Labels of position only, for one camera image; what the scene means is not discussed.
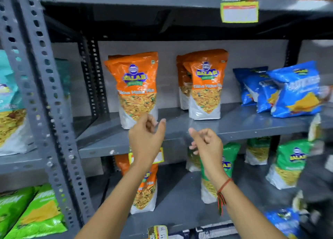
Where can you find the person's left hand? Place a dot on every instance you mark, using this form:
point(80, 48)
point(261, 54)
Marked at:
point(144, 140)

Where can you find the person's right hand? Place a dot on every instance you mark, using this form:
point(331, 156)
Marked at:
point(210, 150)

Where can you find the person's left thumb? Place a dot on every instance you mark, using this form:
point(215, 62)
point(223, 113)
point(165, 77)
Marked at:
point(161, 128)

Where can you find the person's right thumb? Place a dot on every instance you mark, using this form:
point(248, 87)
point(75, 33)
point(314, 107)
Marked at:
point(194, 134)

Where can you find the person's right forearm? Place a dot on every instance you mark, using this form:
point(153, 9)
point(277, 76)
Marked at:
point(244, 212)

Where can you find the person's left forearm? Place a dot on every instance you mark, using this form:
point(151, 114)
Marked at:
point(117, 205)

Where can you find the green snack packet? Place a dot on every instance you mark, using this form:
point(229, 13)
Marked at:
point(193, 163)
point(230, 155)
point(288, 163)
point(257, 150)

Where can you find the yellow framed shelf price tag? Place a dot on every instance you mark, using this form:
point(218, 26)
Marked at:
point(159, 158)
point(239, 12)

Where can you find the grey metal shelf rack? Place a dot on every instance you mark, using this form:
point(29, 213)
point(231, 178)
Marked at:
point(234, 121)
point(15, 163)

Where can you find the orange snack packet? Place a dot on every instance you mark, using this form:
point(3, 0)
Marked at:
point(145, 194)
point(183, 85)
point(135, 87)
point(206, 90)

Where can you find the red thread wrist band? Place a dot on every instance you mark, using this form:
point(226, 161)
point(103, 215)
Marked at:
point(221, 192)

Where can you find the blue chips packet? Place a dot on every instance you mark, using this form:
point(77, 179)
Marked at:
point(243, 90)
point(285, 220)
point(296, 90)
point(260, 95)

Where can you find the white striped shelf label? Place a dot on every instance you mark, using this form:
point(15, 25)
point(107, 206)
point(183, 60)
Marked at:
point(216, 229)

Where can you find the small shelf price tag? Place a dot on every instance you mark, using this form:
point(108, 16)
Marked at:
point(157, 232)

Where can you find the teal snack packet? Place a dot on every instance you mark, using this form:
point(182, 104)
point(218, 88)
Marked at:
point(10, 121)
point(63, 74)

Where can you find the blurred white snack packet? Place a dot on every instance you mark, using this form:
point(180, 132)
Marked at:
point(314, 128)
point(299, 202)

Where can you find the lime green chips packet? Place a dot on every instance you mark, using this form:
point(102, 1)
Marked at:
point(39, 215)
point(11, 207)

